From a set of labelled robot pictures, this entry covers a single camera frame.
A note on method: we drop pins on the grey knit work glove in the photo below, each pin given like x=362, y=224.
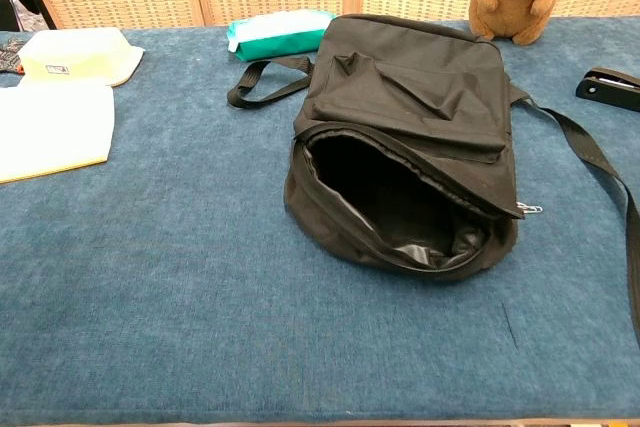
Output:
x=9, y=54

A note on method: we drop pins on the green wet wipes pack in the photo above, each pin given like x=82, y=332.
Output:
x=280, y=34

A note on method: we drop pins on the silver paper clip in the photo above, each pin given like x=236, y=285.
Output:
x=531, y=208

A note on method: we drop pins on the cream plastic lunch box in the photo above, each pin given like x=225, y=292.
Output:
x=75, y=54

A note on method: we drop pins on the white book with yellow spine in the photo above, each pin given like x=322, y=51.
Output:
x=50, y=132

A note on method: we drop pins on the black stapler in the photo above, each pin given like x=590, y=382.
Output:
x=612, y=89

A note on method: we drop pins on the black fabric backpack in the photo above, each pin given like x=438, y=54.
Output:
x=415, y=97

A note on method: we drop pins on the blue velvet table cover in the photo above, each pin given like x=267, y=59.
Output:
x=175, y=272

